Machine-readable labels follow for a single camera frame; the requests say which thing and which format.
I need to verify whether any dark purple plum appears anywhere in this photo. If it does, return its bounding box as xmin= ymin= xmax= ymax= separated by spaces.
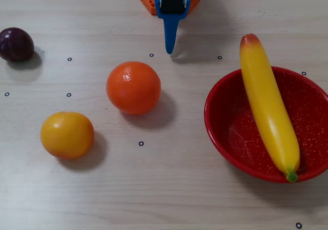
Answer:
xmin=0 ymin=27 xmax=35 ymax=62

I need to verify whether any red speckled enamel bowl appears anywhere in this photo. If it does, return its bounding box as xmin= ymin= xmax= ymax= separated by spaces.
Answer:
xmin=204 ymin=66 xmax=328 ymax=184

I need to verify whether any orange fruit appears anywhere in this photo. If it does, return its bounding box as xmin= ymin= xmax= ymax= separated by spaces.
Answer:
xmin=106 ymin=61 xmax=162 ymax=116

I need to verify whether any yellow plastic banana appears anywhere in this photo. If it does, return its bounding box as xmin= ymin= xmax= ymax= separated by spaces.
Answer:
xmin=239 ymin=33 xmax=301 ymax=183

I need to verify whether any yellow round fruit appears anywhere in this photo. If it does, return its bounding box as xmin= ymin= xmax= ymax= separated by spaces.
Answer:
xmin=39 ymin=111 xmax=95 ymax=160

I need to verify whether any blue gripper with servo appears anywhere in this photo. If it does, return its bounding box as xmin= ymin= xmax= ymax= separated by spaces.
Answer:
xmin=153 ymin=0 xmax=192 ymax=55

